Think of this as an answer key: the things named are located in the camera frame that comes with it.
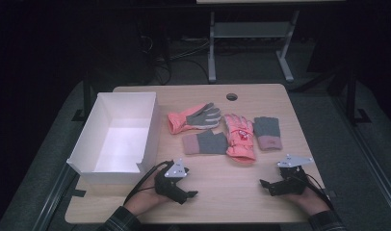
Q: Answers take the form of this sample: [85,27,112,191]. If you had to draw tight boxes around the hand-held gripper black cable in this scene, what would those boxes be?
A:
[122,160,172,206]
[299,172,335,210]

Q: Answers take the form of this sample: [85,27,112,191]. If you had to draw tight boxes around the left hand-held gripper black cable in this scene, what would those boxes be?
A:
[122,160,172,206]

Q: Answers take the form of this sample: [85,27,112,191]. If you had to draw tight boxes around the person's right hand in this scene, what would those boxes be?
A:
[286,186,331,217]

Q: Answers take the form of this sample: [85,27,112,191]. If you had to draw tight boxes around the pink glove with grey palm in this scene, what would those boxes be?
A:
[167,102,222,136]

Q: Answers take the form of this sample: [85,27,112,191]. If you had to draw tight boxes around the right hand-held gripper black cable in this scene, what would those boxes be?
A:
[299,172,335,210]

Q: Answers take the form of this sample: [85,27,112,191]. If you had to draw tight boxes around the pink padded ski glove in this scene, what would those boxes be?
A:
[222,113,257,165]

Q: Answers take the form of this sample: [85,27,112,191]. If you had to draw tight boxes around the black metal stand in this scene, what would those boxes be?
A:
[343,65,373,127]
[71,71,95,123]

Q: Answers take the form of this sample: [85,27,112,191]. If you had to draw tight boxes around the white box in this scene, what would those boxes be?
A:
[65,91,162,186]

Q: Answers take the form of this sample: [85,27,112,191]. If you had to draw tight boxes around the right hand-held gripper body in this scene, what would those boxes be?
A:
[271,154,314,197]

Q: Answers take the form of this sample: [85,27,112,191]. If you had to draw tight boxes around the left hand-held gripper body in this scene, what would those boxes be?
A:
[154,158,190,198]

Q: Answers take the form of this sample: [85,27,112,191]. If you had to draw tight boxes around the grey knit glove pink cuff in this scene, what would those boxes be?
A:
[253,115,284,151]
[182,129,229,156]

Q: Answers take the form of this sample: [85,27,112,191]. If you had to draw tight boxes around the grey metal desk frame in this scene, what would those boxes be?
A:
[207,9,301,85]

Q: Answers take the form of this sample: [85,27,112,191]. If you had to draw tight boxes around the bundle of floor cables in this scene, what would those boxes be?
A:
[138,34,211,87]

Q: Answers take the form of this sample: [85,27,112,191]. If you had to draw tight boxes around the person's left hand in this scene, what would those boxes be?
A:
[123,174,172,217]

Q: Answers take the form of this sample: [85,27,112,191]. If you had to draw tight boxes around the grey metal floor rail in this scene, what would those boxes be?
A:
[331,95,391,214]
[32,165,80,231]

